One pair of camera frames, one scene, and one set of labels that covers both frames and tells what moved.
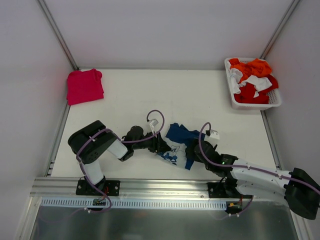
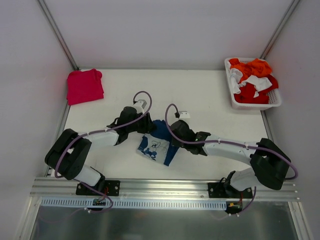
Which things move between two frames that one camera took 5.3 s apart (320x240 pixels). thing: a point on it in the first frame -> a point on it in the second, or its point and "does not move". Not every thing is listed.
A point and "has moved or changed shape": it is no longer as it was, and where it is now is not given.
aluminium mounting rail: [129, 188] does not move
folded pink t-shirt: [84, 86] does not move
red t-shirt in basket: [246, 95] does not move
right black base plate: [218, 190] does not move
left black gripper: [158, 144] -> [146, 123]
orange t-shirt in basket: [255, 68] does not move
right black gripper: [193, 150] -> [175, 137]
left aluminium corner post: [68, 54] does not move
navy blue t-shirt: [180, 139] has moved or changed shape
